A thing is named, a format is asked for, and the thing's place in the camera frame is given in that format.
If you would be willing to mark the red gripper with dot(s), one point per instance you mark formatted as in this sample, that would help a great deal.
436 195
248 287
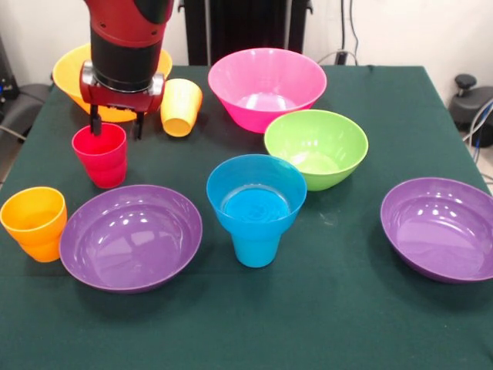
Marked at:
119 100

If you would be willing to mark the red plastic cup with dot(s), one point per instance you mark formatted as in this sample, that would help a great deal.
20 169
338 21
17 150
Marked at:
102 165

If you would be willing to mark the yellow orange plastic cup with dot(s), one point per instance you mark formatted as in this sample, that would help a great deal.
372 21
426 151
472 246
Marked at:
179 112

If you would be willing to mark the small blue plastic bowl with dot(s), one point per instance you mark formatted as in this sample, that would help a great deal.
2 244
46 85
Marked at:
231 185

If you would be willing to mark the shallow purple plastic bowl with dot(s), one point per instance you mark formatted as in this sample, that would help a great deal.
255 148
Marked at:
131 254
443 243

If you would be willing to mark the large pink plastic bowl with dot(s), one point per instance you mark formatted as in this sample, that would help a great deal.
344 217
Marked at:
262 115

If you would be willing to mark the blue plastic cup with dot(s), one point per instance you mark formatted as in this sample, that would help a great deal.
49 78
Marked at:
256 250

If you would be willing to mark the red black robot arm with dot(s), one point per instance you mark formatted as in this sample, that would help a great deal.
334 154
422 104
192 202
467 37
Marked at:
123 46

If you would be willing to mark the large orange plastic bowl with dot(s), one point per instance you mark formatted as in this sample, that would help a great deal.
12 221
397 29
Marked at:
67 77

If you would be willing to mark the black grey chair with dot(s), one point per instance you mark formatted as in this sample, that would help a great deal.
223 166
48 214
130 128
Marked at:
23 108

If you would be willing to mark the black equipment box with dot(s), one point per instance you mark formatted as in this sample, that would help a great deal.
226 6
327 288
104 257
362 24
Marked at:
5 77

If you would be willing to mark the green plastic bowl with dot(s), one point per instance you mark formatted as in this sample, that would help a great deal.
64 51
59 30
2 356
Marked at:
331 165

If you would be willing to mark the black power plug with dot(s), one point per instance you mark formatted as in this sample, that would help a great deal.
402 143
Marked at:
341 58

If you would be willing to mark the dark green tablecloth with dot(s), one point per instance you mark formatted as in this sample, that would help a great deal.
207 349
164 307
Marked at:
292 327

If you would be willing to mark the black stand with knob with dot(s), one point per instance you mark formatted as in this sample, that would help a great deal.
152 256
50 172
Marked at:
470 104

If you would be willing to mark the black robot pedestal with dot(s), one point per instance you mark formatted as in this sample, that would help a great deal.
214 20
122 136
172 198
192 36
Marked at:
246 23

